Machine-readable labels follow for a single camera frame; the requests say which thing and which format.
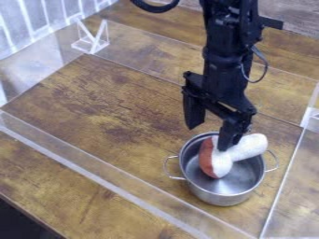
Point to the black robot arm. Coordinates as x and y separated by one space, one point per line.
234 28

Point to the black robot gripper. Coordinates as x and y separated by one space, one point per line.
219 91

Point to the silver pot with handles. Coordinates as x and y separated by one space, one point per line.
234 188

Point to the plush mushroom brown white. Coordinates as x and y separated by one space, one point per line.
216 162

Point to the clear acrylic enclosure panel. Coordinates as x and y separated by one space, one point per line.
292 218

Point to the clear acrylic triangle bracket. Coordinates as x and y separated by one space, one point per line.
90 43

